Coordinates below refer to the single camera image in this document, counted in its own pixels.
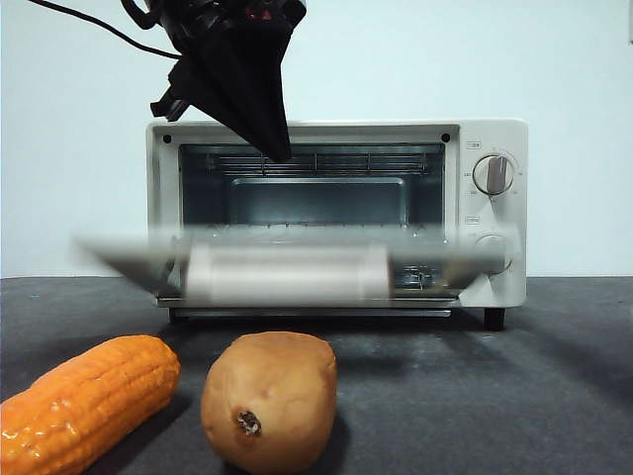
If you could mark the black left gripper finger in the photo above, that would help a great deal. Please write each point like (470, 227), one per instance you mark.
(232, 84)
(274, 64)

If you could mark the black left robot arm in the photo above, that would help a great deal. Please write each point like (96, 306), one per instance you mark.
(222, 12)

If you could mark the cream Toshiba toaster oven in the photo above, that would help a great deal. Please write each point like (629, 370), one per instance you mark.
(516, 198)

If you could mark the black oven foot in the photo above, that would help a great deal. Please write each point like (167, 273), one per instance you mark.
(494, 319)

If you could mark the large beige temperature knob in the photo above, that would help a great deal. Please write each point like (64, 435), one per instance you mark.
(492, 174)

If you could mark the small beige timer knob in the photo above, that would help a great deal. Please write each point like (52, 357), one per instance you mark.
(487, 245)

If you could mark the brown potato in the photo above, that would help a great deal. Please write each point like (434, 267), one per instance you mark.
(269, 391)

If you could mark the orange corn cob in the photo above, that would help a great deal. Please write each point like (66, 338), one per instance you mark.
(94, 401)

